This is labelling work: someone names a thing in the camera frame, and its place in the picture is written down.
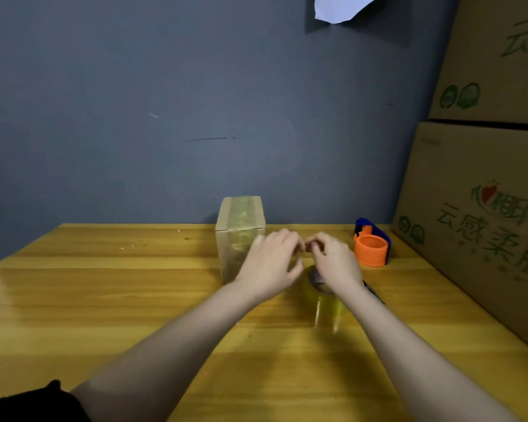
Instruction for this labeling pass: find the orange and blue tape dispenser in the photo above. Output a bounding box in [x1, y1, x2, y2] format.
[353, 218, 392, 268]

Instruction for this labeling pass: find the black sleeve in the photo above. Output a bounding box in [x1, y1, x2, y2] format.
[0, 380, 92, 422]

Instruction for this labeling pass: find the white paper sheet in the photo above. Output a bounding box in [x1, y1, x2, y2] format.
[314, 0, 382, 24]

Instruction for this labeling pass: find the person's right hand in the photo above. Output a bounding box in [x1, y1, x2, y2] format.
[305, 232, 364, 297]

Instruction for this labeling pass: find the small taped cardboard box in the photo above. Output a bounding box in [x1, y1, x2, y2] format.
[215, 196, 267, 285]

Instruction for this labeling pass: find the person's left hand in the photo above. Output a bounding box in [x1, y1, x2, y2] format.
[233, 229, 306, 304]

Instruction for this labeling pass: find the person's left forearm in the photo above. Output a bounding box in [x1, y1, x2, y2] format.
[70, 281, 265, 422]

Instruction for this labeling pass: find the person's right forearm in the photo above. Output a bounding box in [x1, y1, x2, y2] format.
[336, 281, 525, 422]

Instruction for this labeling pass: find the large printed cardboard box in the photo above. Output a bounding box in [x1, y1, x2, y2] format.
[428, 0, 528, 126]
[392, 121, 528, 359]

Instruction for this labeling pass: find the clear packing tape roll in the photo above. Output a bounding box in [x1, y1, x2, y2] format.
[301, 265, 357, 334]

